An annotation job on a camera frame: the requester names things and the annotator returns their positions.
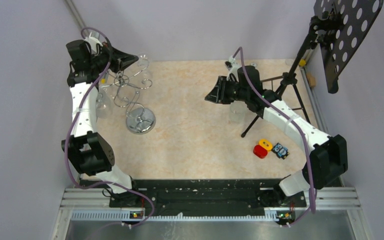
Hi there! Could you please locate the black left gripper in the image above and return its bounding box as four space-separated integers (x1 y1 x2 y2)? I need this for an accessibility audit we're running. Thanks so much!
89 41 139 74

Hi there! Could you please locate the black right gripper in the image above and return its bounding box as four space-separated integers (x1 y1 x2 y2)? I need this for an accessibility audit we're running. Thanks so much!
205 76 250 105

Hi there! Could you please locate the cut pattern stemmed glass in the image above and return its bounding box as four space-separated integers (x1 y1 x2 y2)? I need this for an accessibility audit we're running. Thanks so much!
229 101 247 123

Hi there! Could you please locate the clear plain wine glass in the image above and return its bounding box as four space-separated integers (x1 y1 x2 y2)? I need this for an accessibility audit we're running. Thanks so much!
135 53 153 90

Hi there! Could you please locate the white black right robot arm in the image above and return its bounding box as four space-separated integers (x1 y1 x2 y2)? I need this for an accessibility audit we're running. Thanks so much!
204 65 348 206

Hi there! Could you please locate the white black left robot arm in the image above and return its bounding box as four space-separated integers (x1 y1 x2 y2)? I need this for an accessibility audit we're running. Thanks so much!
61 37 142 208

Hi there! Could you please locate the clear hanging wine glass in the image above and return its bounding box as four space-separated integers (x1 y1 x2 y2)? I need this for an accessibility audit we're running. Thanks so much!
95 91 113 119

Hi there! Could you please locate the chrome wine glass rack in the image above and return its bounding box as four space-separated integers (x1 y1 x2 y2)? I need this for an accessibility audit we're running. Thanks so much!
98 62 157 135

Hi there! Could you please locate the metal washer on table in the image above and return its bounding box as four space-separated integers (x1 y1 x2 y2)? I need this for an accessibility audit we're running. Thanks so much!
250 62 258 68

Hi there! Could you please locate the black tripod stand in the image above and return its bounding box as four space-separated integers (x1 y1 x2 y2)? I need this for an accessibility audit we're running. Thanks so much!
240 14 337 138

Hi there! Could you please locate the red toy block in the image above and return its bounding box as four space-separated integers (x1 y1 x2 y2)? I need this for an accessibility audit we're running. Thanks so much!
253 145 268 159

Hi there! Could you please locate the blue toy robot block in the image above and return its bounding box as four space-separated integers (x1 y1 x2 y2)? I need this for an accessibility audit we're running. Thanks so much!
271 142 290 160

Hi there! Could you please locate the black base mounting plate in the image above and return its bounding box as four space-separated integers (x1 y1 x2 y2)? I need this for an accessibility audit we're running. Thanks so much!
80 179 307 217

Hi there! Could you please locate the black perforated stand plate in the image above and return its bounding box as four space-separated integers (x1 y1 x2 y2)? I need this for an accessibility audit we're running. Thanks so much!
313 0 384 94

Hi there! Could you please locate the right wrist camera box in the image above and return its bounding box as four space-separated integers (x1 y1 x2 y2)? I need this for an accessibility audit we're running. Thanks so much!
224 55 242 82

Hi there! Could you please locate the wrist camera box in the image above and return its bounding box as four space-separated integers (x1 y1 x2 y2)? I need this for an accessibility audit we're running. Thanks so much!
224 55 242 82
83 34 103 55

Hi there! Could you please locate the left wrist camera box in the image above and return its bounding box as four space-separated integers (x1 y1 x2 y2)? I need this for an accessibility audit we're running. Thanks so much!
83 34 103 55

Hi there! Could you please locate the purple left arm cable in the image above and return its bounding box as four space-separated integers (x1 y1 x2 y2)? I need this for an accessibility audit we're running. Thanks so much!
63 27 156 240

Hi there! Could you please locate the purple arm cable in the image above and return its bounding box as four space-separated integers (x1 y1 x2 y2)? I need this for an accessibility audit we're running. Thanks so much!
232 46 318 227
63 27 156 240

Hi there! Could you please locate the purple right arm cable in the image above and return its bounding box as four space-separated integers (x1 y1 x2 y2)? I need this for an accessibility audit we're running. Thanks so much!
232 46 318 227

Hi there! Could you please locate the yellow toy ring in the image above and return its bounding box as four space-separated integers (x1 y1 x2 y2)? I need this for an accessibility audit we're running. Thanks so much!
258 138 274 152

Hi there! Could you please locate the aluminium corner frame post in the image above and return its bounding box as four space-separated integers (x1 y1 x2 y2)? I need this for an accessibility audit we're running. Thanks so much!
62 0 89 38

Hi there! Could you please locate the white cable duct strip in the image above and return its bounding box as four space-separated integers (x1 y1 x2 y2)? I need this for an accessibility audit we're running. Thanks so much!
70 210 279 222

